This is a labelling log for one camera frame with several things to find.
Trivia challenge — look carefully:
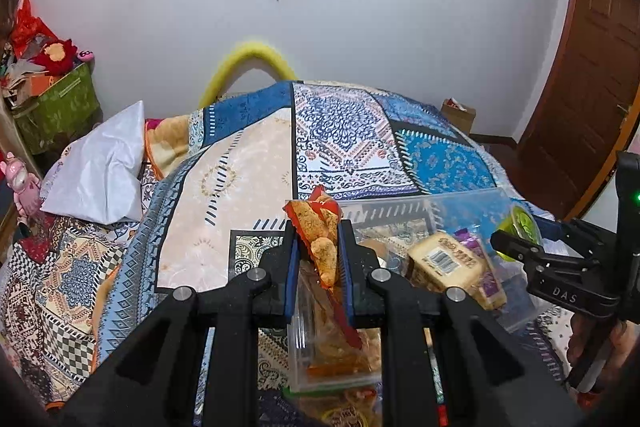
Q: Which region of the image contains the red plush toy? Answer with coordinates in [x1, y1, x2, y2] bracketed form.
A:
[30, 38, 83, 75]

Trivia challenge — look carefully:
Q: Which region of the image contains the green storage box with toys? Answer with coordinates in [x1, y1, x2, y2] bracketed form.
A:
[0, 0, 96, 108]

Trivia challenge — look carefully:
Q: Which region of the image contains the pink rabbit toy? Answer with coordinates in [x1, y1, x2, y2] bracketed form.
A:
[0, 152, 43, 225]

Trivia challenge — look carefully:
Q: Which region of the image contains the red snack packet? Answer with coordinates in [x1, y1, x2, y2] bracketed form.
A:
[300, 387, 382, 427]

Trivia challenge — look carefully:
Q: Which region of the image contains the green jelly cup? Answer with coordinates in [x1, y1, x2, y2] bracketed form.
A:
[502, 204, 543, 263]

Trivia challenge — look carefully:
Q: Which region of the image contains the red plastic bag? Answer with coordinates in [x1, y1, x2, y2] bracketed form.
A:
[10, 0, 51, 58]

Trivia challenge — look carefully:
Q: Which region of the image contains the yellow foam tube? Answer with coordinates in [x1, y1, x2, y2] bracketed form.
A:
[198, 39, 300, 108]

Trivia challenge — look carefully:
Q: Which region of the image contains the green fabric storage box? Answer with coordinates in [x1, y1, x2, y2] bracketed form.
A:
[12, 63, 101, 155]

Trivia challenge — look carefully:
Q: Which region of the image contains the person's right hand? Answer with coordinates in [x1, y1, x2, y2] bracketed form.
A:
[567, 314, 640, 395]

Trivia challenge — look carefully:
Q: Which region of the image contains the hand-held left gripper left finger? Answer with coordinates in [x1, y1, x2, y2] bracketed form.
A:
[60, 219, 303, 427]

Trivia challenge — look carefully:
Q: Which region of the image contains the brown patterned blanket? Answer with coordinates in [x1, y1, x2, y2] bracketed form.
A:
[0, 157, 166, 413]

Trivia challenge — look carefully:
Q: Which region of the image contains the purple snack packet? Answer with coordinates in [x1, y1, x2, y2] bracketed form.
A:
[452, 227, 507, 308]

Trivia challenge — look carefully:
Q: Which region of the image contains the blue patchwork blanket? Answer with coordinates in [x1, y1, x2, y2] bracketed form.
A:
[95, 81, 576, 427]

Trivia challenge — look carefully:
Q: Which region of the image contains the white pillow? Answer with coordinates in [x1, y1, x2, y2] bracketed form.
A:
[40, 101, 146, 224]

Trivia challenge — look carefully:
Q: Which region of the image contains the orange fleece blanket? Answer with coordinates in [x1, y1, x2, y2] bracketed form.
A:
[144, 114, 193, 180]

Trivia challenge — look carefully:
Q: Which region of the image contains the clear plastic storage container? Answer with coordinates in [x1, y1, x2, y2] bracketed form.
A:
[286, 187, 543, 394]

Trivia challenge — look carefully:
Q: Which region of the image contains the orange cracker packet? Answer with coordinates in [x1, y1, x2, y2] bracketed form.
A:
[283, 185, 363, 350]

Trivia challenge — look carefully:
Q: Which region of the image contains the brown wooden door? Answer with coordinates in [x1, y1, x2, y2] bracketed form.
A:
[515, 0, 640, 220]

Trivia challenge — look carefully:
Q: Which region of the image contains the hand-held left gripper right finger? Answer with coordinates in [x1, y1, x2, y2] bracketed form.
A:
[336, 219, 581, 427]

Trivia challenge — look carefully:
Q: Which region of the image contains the cardboard box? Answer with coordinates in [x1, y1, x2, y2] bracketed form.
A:
[440, 98, 477, 135]

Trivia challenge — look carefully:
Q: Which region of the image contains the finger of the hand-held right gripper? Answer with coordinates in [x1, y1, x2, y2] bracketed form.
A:
[537, 218, 581, 240]
[490, 229, 551, 269]

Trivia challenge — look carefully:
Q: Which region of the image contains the beige vacuum-sealed packet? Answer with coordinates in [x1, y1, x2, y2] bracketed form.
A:
[404, 231, 508, 310]

